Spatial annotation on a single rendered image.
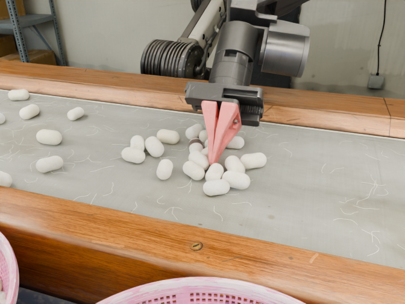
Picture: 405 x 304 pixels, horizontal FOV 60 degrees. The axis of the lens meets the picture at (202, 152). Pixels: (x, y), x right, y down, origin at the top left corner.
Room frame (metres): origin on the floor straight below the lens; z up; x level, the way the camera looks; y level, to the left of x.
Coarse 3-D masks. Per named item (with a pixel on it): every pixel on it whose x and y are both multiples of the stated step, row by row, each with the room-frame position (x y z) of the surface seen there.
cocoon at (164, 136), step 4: (160, 132) 0.47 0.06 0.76; (164, 132) 0.47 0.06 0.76; (168, 132) 0.47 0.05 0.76; (172, 132) 0.47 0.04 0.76; (176, 132) 0.47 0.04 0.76; (160, 136) 0.46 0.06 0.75; (164, 136) 0.46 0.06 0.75; (168, 136) 0.46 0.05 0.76; (172, 136) 0.46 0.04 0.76; (176, 136) 0.46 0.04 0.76; (160, 140) 0.46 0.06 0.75; (164, 140) 0.46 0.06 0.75; (168, 140) 0.46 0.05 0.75; (172, 140) 0.46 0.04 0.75; (176, 140) 0.46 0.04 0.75
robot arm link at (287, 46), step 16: (240, 0) 0.53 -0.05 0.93; (256, 0) 0.53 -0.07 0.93; (240, 16) 0.53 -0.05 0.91; (256, 16) 0.52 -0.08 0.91; (272, 16) 0.52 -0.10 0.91; (272, 32) 0.51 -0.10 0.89; (288, 32) 0.51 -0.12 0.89; (304, 32) 0.51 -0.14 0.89; (272, 48) 0.48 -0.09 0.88; (288, 48) 0.48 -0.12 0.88; (304, 48) 0.48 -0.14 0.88; (272, 64) 0.48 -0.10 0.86; (288, 64) 0.48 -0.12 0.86; (304, 64) 0.47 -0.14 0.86
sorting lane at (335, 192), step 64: (0, 128) 0.52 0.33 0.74; (64, 128) 0.52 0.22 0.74; (128, 128) 0.52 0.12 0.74; (256, 128) 0.52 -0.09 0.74; (64, 192) 0.34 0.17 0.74; (128, 192) 0.34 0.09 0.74; (192, 192) 0.34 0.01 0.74; (256, 192) 0.34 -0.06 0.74; (320, 192) 0.34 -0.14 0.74; (384, 192) 0.34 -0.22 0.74; (384, 256) 0.24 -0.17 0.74
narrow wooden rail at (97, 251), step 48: (0, 192) 0.31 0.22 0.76; (48, 240) 0.25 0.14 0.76; (96, 240) 0.24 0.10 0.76; (144, 240) 0.24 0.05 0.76; (192, 240) 0.24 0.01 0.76; (240, 240) 0.24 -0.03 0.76; (48, 288) 0.25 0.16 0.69; (96, 288) 0.23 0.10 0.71; (288, 288) 0.19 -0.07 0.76; (336, 288) 0.19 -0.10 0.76; (384, 288) 0.19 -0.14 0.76
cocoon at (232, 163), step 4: (232, 156) 0.39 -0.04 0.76; (236, 156) 0.40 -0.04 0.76; (228, 160) 0.39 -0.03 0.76; (232, 160) 0.38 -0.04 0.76; (236, 160) 0.38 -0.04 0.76; (228, 164) 0.38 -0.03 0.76; (232, 164) 0.38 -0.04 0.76; (236, 164) 0.38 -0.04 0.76; (240, 164) 0.38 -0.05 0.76; (228, 168) 0.38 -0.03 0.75; (232, 168) 0.37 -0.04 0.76; (236, 168) 0.37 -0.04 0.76; (240, 168) 0.37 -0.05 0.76; (244, 168) 0.37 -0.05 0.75; (240, 172) 0.37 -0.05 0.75; (244, 172) 0.37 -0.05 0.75
